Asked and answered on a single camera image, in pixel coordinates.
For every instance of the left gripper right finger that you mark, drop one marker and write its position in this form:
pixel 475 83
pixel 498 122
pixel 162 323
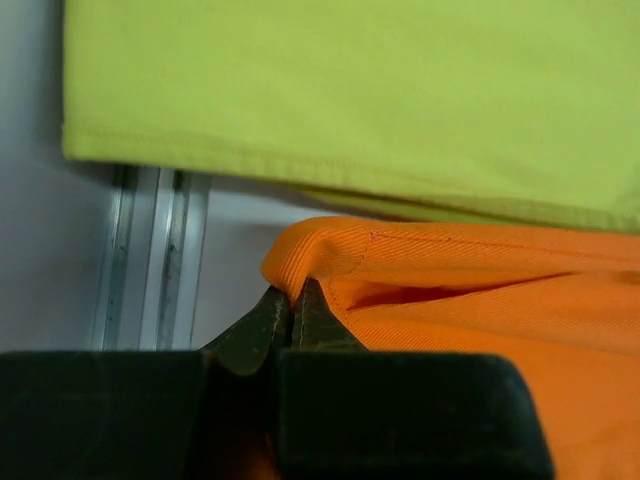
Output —
pixel 315 327

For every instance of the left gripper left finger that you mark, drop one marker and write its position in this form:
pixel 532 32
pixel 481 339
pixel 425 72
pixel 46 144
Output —
pixel 244 347

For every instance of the orange trousers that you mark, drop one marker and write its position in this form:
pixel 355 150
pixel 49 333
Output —
pixel 562 305

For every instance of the folded yellow trousers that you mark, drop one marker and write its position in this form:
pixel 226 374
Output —
pixel 520 112

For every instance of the aluminium rail frame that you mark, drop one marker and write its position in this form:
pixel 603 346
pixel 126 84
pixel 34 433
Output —
pixel 151 264

